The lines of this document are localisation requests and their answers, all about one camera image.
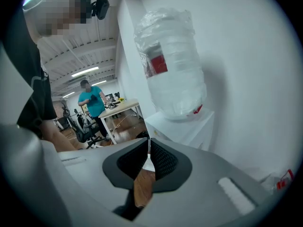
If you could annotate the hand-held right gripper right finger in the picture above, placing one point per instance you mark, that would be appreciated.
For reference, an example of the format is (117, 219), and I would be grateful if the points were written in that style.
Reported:
(201, 197)

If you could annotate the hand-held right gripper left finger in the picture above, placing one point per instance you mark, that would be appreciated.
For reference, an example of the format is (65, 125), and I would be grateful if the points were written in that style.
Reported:
(90, 174)

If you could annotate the white water dispenser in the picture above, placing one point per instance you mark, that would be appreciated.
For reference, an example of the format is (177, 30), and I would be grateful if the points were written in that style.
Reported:
(180, 130)

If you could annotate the person's right forearm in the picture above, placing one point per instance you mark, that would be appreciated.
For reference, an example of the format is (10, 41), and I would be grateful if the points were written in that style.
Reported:
(59, 139)

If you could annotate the clear plastic water bottle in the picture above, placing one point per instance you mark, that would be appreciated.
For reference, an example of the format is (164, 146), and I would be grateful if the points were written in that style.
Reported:
(175, 79)

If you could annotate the black office chair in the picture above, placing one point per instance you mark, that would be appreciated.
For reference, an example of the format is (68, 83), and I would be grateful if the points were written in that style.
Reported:
(82, 129)

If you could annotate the white table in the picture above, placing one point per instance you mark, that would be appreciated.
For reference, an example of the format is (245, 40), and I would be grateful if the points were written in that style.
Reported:
(123, 105)

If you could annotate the yellow flowers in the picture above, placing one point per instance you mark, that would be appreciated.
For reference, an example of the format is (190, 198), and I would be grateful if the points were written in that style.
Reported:
(121, 100)

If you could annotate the long ceiling light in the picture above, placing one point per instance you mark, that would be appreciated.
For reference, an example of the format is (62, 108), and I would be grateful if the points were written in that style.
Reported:
(84, 71)
(68, 94)
(99, 82)

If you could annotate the red and white packet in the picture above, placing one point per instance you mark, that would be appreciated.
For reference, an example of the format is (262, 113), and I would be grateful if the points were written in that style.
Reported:
(285, 180)

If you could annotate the person's black shirt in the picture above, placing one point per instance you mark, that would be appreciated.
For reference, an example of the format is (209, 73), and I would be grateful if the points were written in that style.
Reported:
(33, 79)

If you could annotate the person's head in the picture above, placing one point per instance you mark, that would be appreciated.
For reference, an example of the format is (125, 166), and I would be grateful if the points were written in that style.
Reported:
(54, 11)

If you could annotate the black head-mounted camera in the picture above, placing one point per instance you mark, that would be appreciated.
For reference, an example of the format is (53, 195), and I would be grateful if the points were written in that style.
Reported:
(101, 6)

